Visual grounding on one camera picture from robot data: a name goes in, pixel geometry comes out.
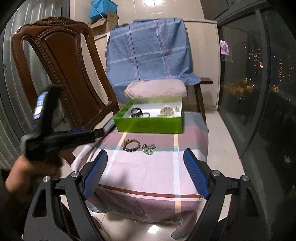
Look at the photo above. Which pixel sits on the blue plaid hanging cloth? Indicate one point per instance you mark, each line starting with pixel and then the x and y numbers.
pixel 147 50

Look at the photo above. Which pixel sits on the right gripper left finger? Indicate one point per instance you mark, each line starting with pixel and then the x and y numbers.
pixel 58 210

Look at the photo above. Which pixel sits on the brown cardboard box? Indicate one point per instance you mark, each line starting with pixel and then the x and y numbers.
pixel 105 25

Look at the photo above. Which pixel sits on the carved brown wooden chair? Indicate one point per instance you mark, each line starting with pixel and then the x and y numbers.
pixel 57 43

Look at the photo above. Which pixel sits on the pink plaid table cloth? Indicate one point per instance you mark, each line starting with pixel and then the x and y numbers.
pixel 149 188

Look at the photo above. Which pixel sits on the person left hand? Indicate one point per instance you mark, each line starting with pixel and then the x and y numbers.
pixel 24 174

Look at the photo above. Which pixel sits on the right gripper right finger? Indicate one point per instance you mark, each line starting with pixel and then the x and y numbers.
pixel 232 210

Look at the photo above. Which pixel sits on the pink cushion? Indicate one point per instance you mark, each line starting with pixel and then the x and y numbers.
pixel 155 88

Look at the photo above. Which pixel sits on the black digital wristwatch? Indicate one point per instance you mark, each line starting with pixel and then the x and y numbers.
pixel 136 112

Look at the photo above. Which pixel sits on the cream digital wristwatch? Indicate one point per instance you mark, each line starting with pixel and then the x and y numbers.
pixel 166 111

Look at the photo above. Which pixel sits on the green open gift box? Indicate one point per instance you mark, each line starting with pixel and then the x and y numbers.
pixel 149 122

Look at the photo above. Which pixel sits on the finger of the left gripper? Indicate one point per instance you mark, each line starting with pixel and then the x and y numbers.
pixel 81 137

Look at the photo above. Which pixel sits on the green jade pendant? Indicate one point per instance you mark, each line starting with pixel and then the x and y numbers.
pixel 148 149

